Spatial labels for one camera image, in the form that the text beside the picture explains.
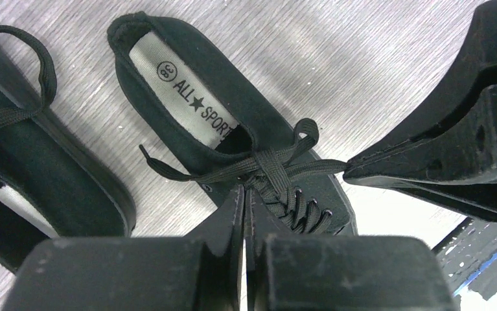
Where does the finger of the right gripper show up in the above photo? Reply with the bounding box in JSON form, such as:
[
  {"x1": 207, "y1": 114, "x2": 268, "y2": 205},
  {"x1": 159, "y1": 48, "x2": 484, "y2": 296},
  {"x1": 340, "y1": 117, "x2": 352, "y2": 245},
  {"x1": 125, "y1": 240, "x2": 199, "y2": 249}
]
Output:
[
  {"x1": 343, "y1": 173, "x2": 497, "y2": 223},
  {"x1": 344, "y1": 1, "x2": 497, "y2": 183}
]

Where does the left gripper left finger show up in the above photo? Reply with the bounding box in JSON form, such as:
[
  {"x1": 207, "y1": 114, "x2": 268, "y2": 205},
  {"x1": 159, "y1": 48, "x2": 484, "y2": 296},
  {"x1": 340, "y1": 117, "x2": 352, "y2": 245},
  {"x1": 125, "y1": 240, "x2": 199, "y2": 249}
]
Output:
[{"x1": 3, "y1": 185, "x2": 245, "y2": 310}]

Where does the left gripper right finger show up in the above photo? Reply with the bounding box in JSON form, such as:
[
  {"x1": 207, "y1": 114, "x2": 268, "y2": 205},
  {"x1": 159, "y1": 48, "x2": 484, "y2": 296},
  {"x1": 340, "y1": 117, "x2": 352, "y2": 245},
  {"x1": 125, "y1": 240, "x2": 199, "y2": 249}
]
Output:
[{"x1": 244, "y1": 190, "x2": 455, "y2": 310}]

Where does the black canvas shoe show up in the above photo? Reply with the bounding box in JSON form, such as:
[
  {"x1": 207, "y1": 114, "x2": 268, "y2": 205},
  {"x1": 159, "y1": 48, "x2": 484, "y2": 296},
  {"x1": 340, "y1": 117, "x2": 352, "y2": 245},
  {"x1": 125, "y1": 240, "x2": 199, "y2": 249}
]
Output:
[
  {"x1": 107, "y1": 12, "x2": 358, "y2": 235},
  {"x1": 0, "y1": 25, "x2": 136, "y2": 273}
]

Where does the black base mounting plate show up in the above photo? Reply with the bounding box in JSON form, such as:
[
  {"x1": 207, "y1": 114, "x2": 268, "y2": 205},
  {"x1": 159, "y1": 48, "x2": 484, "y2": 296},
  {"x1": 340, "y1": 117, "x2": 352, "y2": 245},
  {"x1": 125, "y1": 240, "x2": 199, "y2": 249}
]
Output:
[{"x1": 432, "y1": 218, "x2": 497, "y2": 301}]

